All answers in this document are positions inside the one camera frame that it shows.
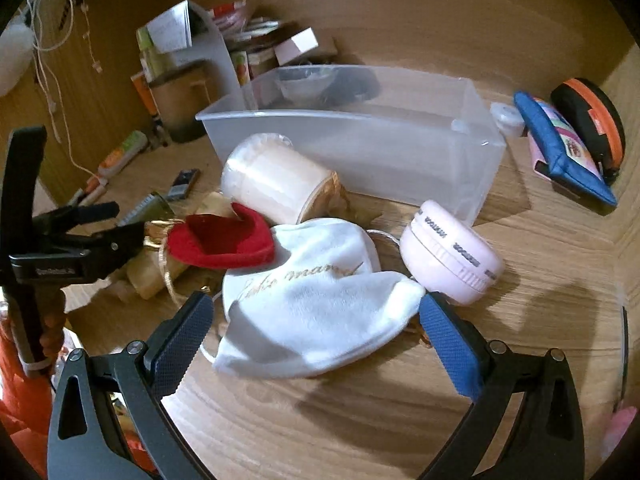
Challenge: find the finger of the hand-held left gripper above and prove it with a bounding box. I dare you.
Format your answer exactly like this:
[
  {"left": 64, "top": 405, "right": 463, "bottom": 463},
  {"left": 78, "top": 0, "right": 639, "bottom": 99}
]
[
  {"left": 32, "top": 201, "right": 121, "bottom": 235},
  {"left": 60, "top": 220, "right": 147, "bottom": 282}
]

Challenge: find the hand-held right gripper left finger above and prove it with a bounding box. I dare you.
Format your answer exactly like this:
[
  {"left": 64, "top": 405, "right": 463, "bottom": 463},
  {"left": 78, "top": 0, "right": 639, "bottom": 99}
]
[{"left": 47, "top": 291, "right": 216, "bottom": 480}]

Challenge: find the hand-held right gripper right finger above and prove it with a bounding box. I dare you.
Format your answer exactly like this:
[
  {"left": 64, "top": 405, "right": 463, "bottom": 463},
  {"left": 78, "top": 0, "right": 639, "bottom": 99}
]
[{"left": 419, "top": 291, "right": 586, "bottom": 480}]

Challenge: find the pink round case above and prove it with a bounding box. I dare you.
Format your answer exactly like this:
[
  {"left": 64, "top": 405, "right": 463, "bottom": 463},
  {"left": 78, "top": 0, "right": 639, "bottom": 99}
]
[{"left": 399, "top": 200, "right": 506, "bottom": 306}]

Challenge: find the red cloth pouch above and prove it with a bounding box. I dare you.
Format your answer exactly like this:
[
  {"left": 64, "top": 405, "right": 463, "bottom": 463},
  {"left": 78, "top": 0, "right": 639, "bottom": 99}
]
[{"left": 166, "top": 202, "right": 277, "bottom": 268}]

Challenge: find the white cloth pouch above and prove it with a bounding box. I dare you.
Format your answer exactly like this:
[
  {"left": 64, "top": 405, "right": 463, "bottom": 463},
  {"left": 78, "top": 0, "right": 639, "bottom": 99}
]
[{"left": 212, "top": 217, "right": 426, "bottom": 378}]

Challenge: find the white cylindrical jar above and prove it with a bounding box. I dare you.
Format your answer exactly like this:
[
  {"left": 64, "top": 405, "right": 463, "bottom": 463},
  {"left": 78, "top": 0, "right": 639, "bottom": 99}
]
[{"left": 221, "top": 132, "right": 341, "bottom": 226}]

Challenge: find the gold bead trinket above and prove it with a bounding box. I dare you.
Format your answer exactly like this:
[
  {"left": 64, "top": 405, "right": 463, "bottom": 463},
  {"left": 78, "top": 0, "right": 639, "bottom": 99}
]
[{"left": 310, "top": 172, "right": 357, "bottom": 217}]

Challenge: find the clear plastic storage box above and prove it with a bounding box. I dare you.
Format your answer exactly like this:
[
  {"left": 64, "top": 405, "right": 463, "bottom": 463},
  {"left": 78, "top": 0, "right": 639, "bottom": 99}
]
[{"left": 195, "top": 65, "right": 507, "bottom": 226}]

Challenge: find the person's left forearm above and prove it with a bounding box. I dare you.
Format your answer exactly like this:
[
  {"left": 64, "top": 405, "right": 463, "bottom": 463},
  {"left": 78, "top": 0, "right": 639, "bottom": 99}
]
[{"left": 0, "top": 310, "right": 57, "bottom": 480}]

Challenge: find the wooden desktop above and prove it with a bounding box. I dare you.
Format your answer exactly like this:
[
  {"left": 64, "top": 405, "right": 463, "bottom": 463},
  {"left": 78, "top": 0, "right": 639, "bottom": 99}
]
[{"left": 30, "top": 30, "right": 636, "bottom": 480}]

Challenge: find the person's left hand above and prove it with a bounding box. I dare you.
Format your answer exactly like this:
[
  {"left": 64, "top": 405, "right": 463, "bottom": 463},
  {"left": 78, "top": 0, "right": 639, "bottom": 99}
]
[{"left": 40, "top": 290, "right": 68, "bottom": 361}]

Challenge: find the small white orange tube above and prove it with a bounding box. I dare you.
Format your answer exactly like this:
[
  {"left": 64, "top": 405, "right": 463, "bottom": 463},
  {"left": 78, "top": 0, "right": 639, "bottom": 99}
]
[{"left": 67, "top": 177, "right": 111, "bottom": 207}]

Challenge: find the green and orange tube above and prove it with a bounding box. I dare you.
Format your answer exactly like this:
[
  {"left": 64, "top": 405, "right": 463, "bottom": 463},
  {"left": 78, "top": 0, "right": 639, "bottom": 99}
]
[{"left": 97, "top": 130, "right": 149, "bottom": 178}]

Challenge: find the small dark rectangular item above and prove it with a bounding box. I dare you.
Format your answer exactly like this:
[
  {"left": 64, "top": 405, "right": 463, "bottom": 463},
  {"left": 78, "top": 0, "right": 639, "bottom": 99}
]
[{"left": 167, "top": 169, "right": 201, "bottom": 199}]

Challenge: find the orange book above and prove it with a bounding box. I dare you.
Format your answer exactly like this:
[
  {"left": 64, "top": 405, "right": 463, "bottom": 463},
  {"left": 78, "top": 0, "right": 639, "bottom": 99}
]
[{"left": 131, "top": 71, "right": 161, "bottom": 117}]

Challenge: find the brown mug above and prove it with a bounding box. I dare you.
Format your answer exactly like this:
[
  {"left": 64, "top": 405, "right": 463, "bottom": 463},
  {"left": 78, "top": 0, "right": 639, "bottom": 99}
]
[{"left": 149, "top": 62, "right": 221, "bottom": 143}]

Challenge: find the white plush toy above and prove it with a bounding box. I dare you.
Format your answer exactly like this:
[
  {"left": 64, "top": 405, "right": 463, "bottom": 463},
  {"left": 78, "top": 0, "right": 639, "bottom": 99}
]
[{"left": 0, "top": 15, "right": 36, "bottom": 97}]

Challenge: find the white paper booklet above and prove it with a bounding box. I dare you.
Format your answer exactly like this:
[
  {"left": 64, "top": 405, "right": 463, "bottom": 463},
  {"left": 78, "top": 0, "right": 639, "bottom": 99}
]
[{"left": 145, "top": 1, "right": 193, "bottom": 53}]

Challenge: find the fruit print box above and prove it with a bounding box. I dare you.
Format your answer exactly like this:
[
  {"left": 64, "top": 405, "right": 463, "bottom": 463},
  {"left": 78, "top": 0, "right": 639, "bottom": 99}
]
[{"left": 231, "top": 50, "right": 252, "bottom": 87}]

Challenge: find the pink flat case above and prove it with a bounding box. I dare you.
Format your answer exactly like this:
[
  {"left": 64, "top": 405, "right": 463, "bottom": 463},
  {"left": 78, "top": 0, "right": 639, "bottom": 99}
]
[{"left": 527, "top": 132, "right": 556, "bottom": 181}]

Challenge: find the blue patchwork pencil pouch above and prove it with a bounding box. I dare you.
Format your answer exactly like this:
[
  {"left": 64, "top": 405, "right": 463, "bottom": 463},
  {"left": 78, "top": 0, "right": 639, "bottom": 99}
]
[{"left": 514, "top": 91, "right": 618, "bottom": 208}]

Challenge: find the small white round container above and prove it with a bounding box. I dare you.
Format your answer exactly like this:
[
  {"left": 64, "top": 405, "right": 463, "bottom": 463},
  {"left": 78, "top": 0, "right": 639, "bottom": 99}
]
[{"left": 490, "top": 101, "right": 526, "bottom": 138}]

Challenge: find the clear plastic bowl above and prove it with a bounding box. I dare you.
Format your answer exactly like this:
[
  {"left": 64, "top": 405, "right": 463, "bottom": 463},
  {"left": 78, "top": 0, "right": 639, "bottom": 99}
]
[{"left": 277, "top": 67, "right": 337, "bottom": 105}]

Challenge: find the white cardboard box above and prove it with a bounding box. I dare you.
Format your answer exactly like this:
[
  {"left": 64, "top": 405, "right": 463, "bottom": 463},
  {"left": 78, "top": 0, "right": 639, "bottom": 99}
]
[{"left": 274, "top": 27, "right": 338, "bottom": 67}]

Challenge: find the black and orange round case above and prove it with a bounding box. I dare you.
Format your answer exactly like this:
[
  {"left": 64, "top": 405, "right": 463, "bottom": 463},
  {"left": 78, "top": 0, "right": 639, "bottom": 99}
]
[{"left": 550, "top": 77, "right": 627, "bottom": 183}]

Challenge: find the metal key ring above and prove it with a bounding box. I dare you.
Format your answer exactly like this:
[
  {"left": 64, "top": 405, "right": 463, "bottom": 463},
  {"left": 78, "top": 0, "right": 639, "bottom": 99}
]
[{"left": 367, "top": 229, "right": 402, "bottom": 262}]

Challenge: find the white cable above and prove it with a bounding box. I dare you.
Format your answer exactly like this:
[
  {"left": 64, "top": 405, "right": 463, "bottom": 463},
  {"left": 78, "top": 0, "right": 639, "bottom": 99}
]
[{"left": 25, "top": 0, "right": 103, "bottom": 176}]

